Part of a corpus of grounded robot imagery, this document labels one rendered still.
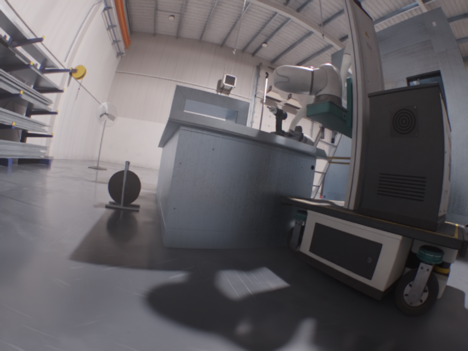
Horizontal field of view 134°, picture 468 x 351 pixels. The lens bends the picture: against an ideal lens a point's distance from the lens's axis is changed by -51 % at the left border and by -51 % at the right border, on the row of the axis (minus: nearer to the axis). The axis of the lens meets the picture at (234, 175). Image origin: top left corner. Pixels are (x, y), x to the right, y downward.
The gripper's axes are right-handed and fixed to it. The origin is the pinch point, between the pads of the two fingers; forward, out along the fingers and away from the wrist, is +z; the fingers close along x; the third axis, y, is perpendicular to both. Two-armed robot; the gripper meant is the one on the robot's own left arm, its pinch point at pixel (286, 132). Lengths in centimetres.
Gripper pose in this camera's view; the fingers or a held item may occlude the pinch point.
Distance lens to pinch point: 144.2
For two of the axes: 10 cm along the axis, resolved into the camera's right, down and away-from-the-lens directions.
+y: -1.5, 9.9, 0.1
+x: -6.6, -1.1, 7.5
